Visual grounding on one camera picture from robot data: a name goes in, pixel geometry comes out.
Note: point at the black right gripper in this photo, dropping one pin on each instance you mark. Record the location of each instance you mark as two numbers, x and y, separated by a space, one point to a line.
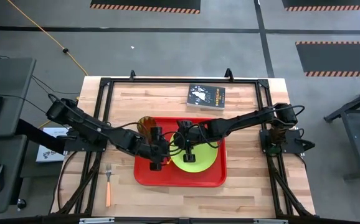
187 138

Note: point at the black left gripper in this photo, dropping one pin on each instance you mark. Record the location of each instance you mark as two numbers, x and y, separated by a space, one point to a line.
157 149

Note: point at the green round plate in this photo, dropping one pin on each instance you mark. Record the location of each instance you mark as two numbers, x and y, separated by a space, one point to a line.
205 158

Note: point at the green translucent faceted cup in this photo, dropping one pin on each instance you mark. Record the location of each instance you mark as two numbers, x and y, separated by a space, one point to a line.
145 124

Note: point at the red plastic tray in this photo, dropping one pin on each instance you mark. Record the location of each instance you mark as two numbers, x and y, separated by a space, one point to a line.
180 179

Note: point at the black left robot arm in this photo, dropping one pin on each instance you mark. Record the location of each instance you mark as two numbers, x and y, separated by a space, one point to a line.
105 132

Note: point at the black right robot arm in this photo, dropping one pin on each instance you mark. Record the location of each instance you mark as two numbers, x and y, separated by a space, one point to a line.
245 119

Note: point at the black paperback book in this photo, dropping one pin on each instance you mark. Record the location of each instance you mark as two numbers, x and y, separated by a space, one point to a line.
206 97

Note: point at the white printed box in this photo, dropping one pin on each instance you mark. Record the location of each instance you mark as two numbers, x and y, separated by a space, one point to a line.
47 155

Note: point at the black hazard-striped floor mat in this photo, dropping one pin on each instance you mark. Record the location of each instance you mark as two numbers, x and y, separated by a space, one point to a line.
339 57
332 3
145 4

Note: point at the grey desk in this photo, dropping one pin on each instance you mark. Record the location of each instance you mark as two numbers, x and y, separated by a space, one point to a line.
8 84
12 149

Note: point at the black round knob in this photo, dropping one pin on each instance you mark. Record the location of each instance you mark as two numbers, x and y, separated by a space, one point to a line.
21 203

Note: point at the grey metal stand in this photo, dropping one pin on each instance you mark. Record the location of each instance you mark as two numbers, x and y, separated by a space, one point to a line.
354 124

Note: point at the black metal table frame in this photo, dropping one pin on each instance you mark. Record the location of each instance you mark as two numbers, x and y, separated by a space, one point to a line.
183 80

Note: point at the black frame bracket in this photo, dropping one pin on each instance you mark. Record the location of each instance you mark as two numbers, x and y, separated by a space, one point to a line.
229 74
132 74

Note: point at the silver metal bracket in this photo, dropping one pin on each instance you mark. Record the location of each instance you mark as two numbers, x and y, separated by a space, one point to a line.
96 221
270 221

